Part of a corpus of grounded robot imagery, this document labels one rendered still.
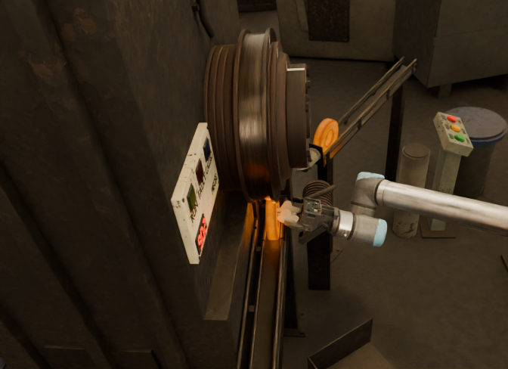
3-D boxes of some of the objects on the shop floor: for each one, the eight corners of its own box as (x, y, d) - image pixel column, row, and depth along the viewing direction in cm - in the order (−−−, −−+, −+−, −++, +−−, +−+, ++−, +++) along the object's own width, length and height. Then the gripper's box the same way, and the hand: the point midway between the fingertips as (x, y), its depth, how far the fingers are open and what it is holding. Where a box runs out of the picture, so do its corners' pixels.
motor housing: (305, 295, 210) (300, 213, 176) (306, 258, 227) (302, 177, 193) (333, 296, 208) (334, 212, 174) (332, 258, 225) (332, 177, 191)
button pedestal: (422, 242, 227) (442, 141, 188) (415, 209, 245) (431, 111, 206) (456, 242, 225) (483, 141, 186) (446, 209, 243) (468, 110, 204)
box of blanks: (424, 102, 326) (440, -7, 278) (381, 56, 391) (388, -39, 342) (558, 79, 332) (597, -33, 283) (494, 37, 396) (517, -60, 347)
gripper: (339, 202, 147) (276, 187, 146) (339, 221, 140) (274, 207, 139) (330, 220, 153) (270, 206, 152) (331, 240, 146) (267, 225, 145)
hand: (274, 213), depth 147 cm, fingers closed
